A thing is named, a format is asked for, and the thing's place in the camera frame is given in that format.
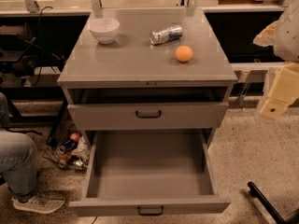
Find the orange fruit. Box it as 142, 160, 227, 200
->
176, 46, 192, 63

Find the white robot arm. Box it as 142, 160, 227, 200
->
253, 0, 299, 119

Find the grey drawer cabinet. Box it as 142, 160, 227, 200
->
58, 7, 236, 144

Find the open grey lower drawer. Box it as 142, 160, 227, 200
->
70, 130, 230, 217

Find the black chair leg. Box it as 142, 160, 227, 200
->
248, 181, 299, 224

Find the crushed silver blue can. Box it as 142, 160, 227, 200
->
149, 25, 183, 45

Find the white ceramic bowl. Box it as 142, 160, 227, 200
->
89, 18, 120, 44

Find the grey sneaker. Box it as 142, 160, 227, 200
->
12, 192, 65, 215

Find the dark machine on shelf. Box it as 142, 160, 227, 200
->
0, 24, 40, 77

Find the person leg in jeans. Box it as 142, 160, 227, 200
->
0, 93, 37, 203

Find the wire basket with items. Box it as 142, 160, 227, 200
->
43, 132, 90, 171

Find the black cable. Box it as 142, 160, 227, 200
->
29, 6, 54, 88

